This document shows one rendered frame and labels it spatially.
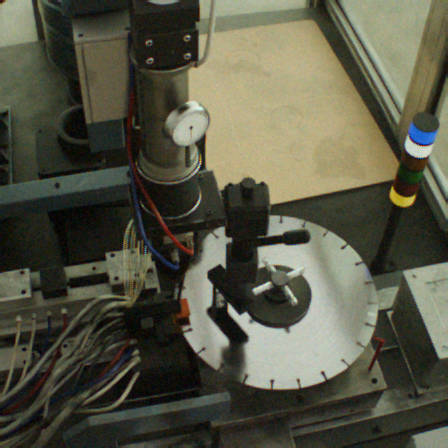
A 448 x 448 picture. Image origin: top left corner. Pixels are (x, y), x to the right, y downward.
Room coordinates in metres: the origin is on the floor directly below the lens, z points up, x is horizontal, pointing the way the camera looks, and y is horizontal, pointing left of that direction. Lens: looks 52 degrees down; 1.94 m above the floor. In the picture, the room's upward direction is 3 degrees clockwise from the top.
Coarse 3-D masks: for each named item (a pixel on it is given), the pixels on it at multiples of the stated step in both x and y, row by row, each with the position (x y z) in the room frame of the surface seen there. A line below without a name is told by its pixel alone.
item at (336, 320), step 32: (288, 224) 0.77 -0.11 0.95; (192, 256) 0.69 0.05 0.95; (224, 256) 0.70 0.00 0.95; (288, 256) 0.70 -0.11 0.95; (320, 256) 0.71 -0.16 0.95; (352, 256) 0.71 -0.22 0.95; (192, 288) 0.63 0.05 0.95; (320, 288) 0.64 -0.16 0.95; (352, 288) 0.64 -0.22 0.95; (192, 320) 0.57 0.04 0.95; (224, 320) 0.57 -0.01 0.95; (256, 320) 0.58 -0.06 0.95; (320, 320) 0.58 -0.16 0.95; (352, 320) 0.58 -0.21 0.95; (224, 352) 0.52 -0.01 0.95; (256, 352) 0.52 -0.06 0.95; (288, 352) 0.52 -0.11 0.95; (320, 352) 0.52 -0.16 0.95; (352, 352) 0.52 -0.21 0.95; (256, 384) 0.46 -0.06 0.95; (288, 384) 0.47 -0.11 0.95
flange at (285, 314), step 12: (264, 276) 0.65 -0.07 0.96; (300, 276) 0.66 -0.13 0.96; (252, 288) 0.63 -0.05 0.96; (300, 288) 0.63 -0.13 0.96; (264, 300) 0.61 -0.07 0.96; (276, 300) 0.60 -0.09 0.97; (288, 300) 0.61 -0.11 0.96; (300, 300) 0.61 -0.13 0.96; (252, 312) 0.59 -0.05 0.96; (264, 312) 0.59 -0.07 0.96; (276, 312) 0.59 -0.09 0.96; (288, 312) 0.59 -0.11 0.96; (300, 312) 0.59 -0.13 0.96; (276, 324) 0.57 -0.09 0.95
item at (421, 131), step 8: (424, 112) 0.85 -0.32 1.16; (416, 120) 0.83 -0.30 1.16; (424, 120) 0.83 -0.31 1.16; (432, 120) 0.83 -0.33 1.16; (416, 128) 0.81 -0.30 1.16; (424, 128) 0.81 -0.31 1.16; (432, 128) 0.81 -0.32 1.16; (416, 136) 0.81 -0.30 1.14; (424, 136) 0.81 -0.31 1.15; (432, 136) 0.81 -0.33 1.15; (424, 144) 0.81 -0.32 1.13
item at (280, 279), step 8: (264, 264) 0.65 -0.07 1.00; (272, 272) 0.64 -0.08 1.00; (280, 272) 0.63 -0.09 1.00; (296, 272) 0.64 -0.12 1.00; (272, 280) 0.62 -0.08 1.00; (280, 280) 0.62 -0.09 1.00; (288, 280) 0.62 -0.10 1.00; (256, 288) 0.60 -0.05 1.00; (264, 288) 0.61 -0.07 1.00; (272, 288) 0.61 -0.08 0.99; (280, 288) 0.61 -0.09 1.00; (288, 288) 0.61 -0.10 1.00; (288, 296) 0.59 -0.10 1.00; (296, 304) 0.58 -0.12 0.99
